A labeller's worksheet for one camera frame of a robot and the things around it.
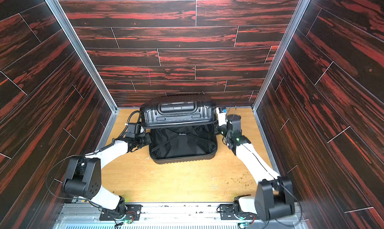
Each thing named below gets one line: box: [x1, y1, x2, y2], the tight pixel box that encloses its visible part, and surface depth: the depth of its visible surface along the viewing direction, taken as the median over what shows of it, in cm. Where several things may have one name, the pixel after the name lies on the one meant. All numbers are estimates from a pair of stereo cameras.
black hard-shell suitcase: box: [140, 92, 218, 164], surface depth 74 cm
